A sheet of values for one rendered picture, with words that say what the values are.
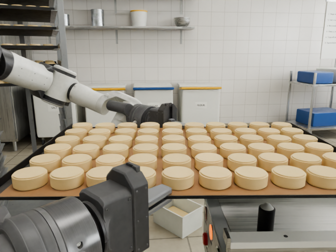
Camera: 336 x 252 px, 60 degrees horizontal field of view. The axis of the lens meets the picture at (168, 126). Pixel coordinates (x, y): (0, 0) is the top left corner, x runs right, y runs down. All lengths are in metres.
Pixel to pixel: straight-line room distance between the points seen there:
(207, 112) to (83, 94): 3.12
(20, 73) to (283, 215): 0.80
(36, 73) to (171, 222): 1.43
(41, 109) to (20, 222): 3.79
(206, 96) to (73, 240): 3.73
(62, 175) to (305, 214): 0.54
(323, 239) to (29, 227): 0.44
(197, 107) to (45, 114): 2.00
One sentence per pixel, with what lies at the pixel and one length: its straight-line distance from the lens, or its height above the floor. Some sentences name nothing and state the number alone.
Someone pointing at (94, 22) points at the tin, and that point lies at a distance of 4.31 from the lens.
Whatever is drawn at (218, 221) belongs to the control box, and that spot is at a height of 0.84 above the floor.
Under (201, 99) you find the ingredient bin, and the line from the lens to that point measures 3.97.
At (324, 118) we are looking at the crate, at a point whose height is 0.30.
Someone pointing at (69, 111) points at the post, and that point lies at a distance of 1.62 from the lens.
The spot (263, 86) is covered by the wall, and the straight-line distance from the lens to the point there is 4.94.
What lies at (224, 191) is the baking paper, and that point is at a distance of 0.44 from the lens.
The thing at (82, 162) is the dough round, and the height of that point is 1.02.
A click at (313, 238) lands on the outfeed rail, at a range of 0.56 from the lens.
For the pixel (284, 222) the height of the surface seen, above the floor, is 0.84.
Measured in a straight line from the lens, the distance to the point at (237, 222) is 0.68.
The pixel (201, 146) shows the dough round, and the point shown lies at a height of 1.02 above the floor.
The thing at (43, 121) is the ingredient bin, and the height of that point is 0.34.
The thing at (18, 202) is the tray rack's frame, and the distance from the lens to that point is 2.44.
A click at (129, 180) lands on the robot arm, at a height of 1.05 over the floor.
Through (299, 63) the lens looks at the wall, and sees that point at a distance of 5.17.
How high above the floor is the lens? 1.19
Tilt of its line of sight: 14 degrees down
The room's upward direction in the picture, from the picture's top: straight up
